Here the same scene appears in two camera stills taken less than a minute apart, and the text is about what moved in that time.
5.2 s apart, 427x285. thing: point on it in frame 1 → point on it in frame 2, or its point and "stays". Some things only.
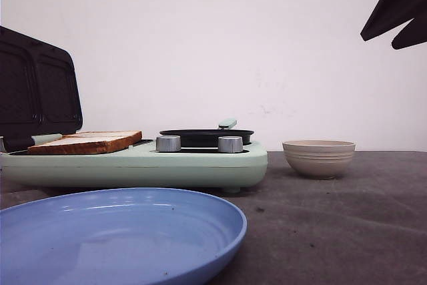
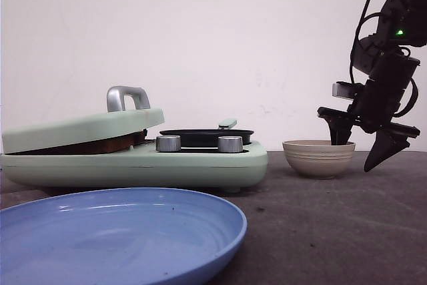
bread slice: [99, 142] stays
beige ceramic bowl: [318, 159] stays
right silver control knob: [230, 144] stays
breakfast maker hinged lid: [39, 91] → [117, 120]
